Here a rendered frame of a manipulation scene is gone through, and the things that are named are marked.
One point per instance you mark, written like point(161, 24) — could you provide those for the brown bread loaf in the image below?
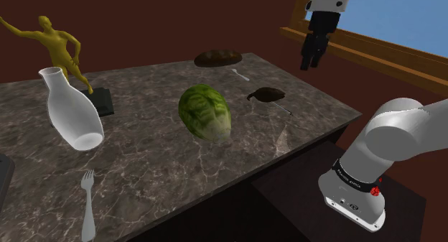
point(217, 58)

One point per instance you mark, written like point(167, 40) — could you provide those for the dark brown spoon-shaped utensil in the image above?
point(267, 94)

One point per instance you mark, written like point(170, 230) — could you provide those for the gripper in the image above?
point(324, 22)

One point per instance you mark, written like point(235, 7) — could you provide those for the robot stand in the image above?
point(297, 202)

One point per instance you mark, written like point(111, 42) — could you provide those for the gold figure on black base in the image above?
point(57, 45)

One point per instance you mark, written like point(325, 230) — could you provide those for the marble top table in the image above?
point(150, 171)

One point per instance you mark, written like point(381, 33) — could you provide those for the white vase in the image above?
point(71, 111)

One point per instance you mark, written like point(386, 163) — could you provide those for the silver fork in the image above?
point(88, 206)

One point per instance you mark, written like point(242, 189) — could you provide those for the wooden framed window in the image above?
point(385, 20)

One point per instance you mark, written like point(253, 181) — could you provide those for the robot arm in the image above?
point(364, 157)

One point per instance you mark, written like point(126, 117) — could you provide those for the small white spoon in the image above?
point(240, 75)

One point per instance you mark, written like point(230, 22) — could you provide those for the green lettuce head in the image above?
point(204, 111)

